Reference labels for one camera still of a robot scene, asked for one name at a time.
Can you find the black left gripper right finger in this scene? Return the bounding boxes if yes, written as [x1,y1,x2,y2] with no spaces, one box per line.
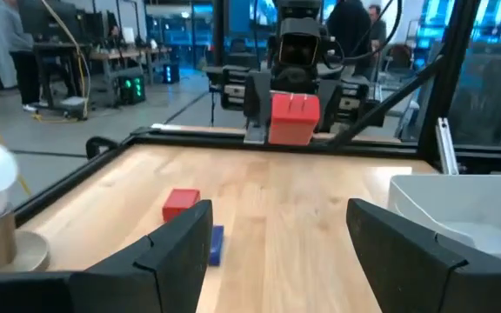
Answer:
[345,198,501,313]

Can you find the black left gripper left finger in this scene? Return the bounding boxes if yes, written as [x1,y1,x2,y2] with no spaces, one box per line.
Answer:
[70,199,214,313]

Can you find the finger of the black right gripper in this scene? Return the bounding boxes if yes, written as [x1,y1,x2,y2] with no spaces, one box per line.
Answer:
[317,80,344,134]
[244,70,274,144]

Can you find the bright red box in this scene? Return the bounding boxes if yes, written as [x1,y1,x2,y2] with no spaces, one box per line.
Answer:
[268,92,321,146]

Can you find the dark blue box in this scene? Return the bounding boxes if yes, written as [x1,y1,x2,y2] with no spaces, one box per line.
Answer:
[208,224,225,267]

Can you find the person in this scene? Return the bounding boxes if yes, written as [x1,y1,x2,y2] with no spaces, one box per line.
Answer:
[326,0,376,70]
[0,0,50,113]
[365,3,390,66]

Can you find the white plastic bin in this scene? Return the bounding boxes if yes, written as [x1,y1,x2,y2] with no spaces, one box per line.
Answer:
[387,173,501,270]

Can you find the blue lit computer case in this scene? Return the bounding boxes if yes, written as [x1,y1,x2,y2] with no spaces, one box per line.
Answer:
[162,63,181,84]

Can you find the green lit computer case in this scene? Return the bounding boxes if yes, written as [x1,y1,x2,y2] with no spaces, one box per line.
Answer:
[117,74,147,105]

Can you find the black mesh chair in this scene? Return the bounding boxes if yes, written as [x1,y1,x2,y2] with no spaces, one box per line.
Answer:
[422,41,501,147]

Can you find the background work desk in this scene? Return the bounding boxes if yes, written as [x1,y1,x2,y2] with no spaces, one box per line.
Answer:
[32,41,173,121]

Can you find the white floor box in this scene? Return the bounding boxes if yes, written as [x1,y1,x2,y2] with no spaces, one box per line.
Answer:
[60,96,90,119]

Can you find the dark background monitor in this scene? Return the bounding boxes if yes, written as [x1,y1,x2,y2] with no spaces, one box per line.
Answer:
[17,0,82,43]

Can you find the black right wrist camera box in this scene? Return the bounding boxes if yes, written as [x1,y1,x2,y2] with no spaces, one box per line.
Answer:
[277,17,323,66]

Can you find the black table frame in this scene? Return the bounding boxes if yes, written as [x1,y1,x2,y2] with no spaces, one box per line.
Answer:
[13,0,501,227]

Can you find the black frame handle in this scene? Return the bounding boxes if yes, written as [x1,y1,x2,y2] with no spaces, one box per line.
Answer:
[85,136,119,160]

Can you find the thin yellow hanging cable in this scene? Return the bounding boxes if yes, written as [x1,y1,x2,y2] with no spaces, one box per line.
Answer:
[37,0,91,123]

